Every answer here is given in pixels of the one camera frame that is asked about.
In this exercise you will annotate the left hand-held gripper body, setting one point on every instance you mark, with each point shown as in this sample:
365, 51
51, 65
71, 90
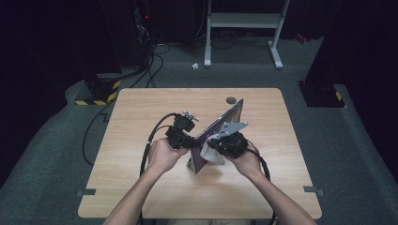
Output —
180, 134

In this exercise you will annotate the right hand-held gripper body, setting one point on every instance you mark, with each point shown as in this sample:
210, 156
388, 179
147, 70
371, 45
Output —
233, 143

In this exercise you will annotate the person's right hand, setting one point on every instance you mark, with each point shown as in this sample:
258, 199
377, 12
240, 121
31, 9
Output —
250, 164

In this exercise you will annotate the person's left hand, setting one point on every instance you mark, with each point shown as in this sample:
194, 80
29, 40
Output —
162, 156

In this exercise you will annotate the dark equipment rack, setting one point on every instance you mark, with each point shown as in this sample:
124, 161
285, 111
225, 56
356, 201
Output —
142, 31

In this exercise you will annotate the white metal stand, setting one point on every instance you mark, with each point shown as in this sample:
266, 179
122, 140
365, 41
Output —
244, 20

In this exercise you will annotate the science fiction magazine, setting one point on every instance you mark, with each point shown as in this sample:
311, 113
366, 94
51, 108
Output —
225, 118

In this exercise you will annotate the small white floor object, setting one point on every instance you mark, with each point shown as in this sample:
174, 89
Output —
195, 66

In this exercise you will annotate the white textured cleaning cloth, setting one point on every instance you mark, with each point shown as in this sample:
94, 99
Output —
212, 156

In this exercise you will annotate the grey tape mark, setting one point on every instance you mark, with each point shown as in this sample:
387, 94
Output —
86, 192
313, 190

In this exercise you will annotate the black yellow striped stand base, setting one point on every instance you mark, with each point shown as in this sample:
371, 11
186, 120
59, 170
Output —
101, 93

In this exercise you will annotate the small red floor object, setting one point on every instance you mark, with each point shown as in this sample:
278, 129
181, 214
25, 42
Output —
301, 38

